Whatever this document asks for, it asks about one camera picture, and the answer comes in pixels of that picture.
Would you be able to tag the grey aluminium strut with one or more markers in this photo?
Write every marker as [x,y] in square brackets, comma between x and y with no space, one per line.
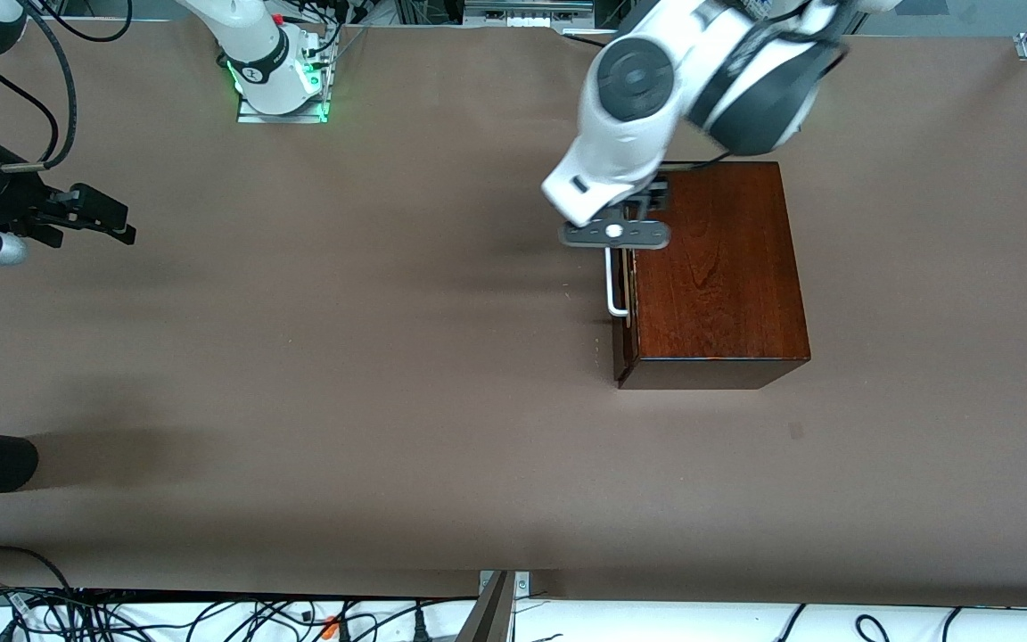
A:
[491,615]

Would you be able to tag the aluminium right arm base plate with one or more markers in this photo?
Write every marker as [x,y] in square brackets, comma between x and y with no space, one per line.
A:
[282,118]

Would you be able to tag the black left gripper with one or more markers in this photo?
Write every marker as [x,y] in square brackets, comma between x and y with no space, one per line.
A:
[653,198]

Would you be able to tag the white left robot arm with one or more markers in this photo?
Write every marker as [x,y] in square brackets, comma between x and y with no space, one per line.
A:
[629,134]

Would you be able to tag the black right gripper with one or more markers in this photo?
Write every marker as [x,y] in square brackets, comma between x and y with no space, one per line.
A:
[7,201]

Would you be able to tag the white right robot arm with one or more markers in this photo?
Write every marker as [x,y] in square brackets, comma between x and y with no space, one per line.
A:
[250,36]

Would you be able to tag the black power plug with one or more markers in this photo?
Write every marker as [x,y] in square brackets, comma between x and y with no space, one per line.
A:
[420,629]

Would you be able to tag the dark brown wooden cabinet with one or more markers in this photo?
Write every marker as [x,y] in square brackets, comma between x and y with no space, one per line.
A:
[727,285]

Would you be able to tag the grey equipment rail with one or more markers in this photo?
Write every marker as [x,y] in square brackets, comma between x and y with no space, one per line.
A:
[527,18]

